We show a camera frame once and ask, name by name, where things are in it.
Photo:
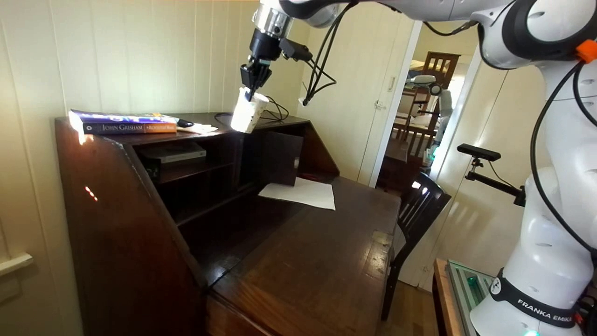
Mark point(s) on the black stereo camera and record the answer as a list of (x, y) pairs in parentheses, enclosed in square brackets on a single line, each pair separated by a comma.
[(478, 152)]

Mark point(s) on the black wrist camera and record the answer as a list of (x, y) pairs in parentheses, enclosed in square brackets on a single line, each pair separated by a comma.
[(297, 49)]

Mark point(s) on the loose white papers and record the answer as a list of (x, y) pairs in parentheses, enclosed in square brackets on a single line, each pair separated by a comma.
[(198, 127)]

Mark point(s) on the green board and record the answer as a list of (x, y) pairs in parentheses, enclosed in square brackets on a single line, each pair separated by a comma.
[(473, 286)]

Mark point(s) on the brown wooden dining chair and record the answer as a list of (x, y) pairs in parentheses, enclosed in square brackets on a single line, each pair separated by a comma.
[(430, 105)]

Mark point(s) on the blue book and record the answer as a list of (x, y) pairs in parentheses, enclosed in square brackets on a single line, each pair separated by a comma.
[(124, 116)]

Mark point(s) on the flat black device on shelf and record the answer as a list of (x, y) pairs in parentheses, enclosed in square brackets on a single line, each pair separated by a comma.
[(174, 154)]

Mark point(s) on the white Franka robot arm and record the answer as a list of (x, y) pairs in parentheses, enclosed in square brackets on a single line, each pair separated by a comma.
[(553, 187)]

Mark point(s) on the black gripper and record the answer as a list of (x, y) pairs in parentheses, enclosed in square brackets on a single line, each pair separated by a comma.
[(264, 49)]

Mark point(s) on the white wall fixture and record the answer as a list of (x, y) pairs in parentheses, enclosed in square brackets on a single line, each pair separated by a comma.
[(15, 264)]

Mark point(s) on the wooden side table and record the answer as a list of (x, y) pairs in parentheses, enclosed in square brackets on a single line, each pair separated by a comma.
[(445, 299)]

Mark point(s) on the white door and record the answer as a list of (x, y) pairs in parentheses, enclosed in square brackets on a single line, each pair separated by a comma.
[(355, 105)]

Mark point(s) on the white paper sheet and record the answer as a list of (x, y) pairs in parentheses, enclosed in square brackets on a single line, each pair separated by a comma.
[(301, 193)]

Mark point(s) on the dark wooden chair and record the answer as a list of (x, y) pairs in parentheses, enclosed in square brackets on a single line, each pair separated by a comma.
[(418, 208)]

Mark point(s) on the brown book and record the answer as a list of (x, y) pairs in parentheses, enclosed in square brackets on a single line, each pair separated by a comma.
[(131, 129)]

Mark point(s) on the small black object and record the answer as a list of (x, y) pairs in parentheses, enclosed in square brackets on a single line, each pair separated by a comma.
[(185, 124)]

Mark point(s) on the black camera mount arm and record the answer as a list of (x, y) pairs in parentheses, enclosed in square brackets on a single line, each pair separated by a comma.
[(497, 182)]

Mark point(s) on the dark wooden secretary cabinet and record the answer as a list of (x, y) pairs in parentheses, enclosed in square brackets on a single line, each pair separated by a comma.
[(187, 236)]

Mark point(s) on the white paper coffee cup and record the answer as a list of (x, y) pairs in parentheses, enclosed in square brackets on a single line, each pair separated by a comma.
[(247, 114)]

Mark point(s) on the black box in cabinet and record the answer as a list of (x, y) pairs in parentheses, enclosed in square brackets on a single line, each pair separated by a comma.
[(280, 157)]

